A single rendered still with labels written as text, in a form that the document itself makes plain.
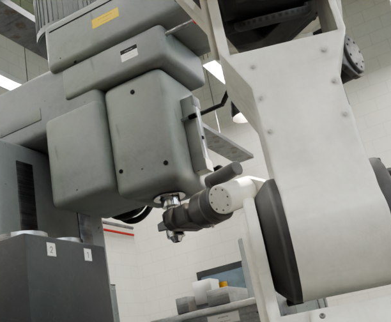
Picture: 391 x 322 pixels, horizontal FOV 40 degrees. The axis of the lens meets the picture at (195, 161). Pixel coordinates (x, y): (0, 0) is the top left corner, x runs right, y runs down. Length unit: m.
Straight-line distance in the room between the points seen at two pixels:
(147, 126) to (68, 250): 0.52
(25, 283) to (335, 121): 0.51
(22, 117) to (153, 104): 0.44
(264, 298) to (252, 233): 0.07
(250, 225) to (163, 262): 8.39
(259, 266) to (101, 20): 1.09
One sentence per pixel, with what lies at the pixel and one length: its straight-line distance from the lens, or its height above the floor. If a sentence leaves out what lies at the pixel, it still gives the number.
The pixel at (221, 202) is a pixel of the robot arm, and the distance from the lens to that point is 1.19.
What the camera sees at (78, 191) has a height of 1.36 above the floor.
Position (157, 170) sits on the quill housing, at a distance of 1.33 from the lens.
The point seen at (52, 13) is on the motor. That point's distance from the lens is 1.75.
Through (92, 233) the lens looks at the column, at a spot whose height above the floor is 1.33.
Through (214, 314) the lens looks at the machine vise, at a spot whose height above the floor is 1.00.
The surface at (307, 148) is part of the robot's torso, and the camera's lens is 0.62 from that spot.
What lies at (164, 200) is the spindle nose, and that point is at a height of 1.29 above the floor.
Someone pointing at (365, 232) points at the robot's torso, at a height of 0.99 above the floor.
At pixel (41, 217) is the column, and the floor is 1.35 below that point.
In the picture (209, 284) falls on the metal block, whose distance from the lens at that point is 1.44.
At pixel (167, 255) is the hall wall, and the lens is 8.95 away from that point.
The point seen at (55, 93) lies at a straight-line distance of 1.60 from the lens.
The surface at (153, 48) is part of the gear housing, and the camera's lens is 1.43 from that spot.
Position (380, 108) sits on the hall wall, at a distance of 8.21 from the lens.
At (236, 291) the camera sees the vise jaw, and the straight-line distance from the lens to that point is 1.43.
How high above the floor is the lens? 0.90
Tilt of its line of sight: 20 degrees up
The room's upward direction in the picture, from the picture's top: 11 degrees counter-clockwise
